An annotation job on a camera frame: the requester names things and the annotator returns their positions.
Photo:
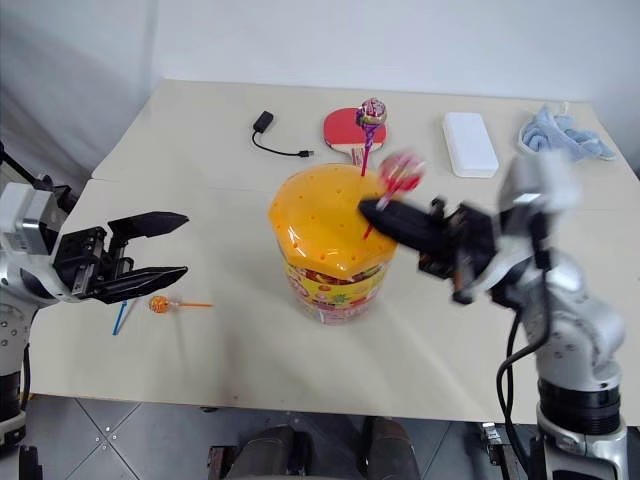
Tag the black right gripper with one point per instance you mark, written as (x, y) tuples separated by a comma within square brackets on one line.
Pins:
[(465, 245)]

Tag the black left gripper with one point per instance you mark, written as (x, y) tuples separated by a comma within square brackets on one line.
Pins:
[(80, 255)]

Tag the red lollipop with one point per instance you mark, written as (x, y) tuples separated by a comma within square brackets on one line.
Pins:
[(400, 172)]

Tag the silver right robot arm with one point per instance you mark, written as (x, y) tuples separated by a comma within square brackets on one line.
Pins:
[(575, 320)]

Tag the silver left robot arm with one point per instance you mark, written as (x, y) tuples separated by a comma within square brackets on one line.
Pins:
[(20, 295)]

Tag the lollipop jar with yellow lid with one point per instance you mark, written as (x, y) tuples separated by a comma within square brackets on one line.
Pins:
[(325, 240)]

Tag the orange lollipop with orange stick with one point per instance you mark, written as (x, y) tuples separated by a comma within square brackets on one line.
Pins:
[(160, 304)]

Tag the blue stick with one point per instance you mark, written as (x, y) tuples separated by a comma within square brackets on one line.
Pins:
[(119, 320)]

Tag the white rectangular box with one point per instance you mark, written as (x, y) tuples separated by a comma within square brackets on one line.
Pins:
[(470, 145)]

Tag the red table tennis paddle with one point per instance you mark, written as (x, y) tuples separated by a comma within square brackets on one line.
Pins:
[(345, 131)]

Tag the purple stick lollipop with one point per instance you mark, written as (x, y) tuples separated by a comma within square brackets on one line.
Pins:
[(372, 114)]

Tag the light blue cloth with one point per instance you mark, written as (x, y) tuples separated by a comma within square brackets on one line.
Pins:
[(560, 134)]

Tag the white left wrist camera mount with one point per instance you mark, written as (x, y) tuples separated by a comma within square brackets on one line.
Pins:
[(22, 217)]

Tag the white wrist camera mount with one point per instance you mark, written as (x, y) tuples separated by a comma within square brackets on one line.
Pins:
[(22, 217), (542, 182)]

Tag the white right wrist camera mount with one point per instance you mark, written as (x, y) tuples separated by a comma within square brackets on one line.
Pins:
[(542, 182)]

